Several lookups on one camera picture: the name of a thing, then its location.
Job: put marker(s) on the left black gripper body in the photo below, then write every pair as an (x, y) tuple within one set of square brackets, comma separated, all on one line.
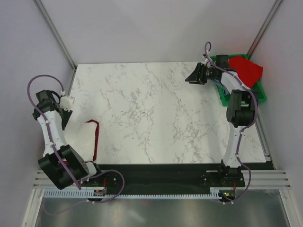
[(65, 115)]

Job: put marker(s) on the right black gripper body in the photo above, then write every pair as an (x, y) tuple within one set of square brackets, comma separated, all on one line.
[(208, 74)]

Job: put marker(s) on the white t shirt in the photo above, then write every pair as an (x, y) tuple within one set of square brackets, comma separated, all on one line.
[(74, 135)]

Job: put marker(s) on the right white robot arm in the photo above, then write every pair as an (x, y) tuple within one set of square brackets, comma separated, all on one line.
[(241, 109)]

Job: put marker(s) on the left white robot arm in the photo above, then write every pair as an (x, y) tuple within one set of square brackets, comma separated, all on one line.
[(70, 147)]

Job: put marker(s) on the light blue t shirt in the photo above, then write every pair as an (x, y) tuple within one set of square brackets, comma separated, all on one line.
[(218, 83)]

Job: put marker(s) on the folded red t shirt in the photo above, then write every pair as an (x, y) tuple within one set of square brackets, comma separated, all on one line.
[(91, 134)]

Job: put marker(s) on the red t shirt in bin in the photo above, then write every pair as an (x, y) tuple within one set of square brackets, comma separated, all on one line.
[(248, 72)]

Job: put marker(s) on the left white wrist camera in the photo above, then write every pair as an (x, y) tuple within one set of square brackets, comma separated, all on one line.
[(66, 102)]

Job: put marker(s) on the white slotted cable duct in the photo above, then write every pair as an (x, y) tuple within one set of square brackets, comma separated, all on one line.
[(103, 194)]

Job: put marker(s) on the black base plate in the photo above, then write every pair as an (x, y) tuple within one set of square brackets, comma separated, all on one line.
[(213, 175)]

